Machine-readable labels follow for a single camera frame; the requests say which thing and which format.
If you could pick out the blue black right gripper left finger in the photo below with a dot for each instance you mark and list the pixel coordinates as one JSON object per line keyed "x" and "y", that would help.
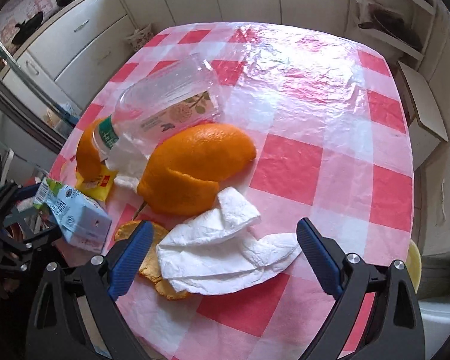
{"x": 125, "y": 258}

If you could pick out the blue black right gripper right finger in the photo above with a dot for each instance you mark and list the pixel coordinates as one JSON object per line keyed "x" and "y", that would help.
{"x": 324, "y": 256}

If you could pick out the small orange peel piece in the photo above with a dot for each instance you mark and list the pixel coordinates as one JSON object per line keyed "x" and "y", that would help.
{"x": 149, "y": 268}

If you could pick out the blue white milk carton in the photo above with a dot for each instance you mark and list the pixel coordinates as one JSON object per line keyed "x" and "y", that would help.
{"x": 83, "y": 222}

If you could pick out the white paper towel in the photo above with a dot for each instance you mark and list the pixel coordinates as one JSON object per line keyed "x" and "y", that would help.
{"x": 215, "y": 254}

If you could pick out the yellow snack wrapper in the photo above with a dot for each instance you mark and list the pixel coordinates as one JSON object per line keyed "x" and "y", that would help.
{"x": 99, "y": 188}

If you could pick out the yellow plastic basin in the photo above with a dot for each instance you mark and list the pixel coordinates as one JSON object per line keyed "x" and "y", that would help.
{"x": 414, "y": 264}

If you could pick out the red white checkered tablecloth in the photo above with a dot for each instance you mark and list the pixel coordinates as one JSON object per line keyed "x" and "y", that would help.
{"x": 332, "y": 145}

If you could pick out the large orange peel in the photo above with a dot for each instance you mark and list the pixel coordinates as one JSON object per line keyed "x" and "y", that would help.
{"x": 183, "y": 173}

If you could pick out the curved orange peel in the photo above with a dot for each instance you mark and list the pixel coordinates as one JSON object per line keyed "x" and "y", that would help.
{"x": 88, "y": 154}

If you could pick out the clear plastic water bottle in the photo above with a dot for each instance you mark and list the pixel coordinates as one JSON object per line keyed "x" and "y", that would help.
{"x": 139, "y": 130}

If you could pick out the white bucket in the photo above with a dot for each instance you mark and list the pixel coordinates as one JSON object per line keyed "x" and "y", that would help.
{"x": 435, "y": 313}

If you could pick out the white wooden stool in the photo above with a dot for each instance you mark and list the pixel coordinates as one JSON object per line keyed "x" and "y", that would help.
{"x": 425, "y": 125}

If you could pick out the clear plastic food tray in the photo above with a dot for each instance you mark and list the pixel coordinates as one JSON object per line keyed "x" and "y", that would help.
{"x": 186, "y": 91}

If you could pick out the black wok on stove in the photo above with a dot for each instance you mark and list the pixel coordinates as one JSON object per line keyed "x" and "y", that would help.
{"x": 27, "y": 28}

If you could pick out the floral small waste basket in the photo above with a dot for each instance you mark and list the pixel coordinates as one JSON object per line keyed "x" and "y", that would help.
{"x": 140, "y": 37}

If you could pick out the black frying pan on shelf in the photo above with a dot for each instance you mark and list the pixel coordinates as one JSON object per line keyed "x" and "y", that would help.
{"x": 395, "y": 26}

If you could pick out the white shelf rack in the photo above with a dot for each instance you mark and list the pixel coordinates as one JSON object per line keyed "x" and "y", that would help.
{"x": 420, "y": 15}

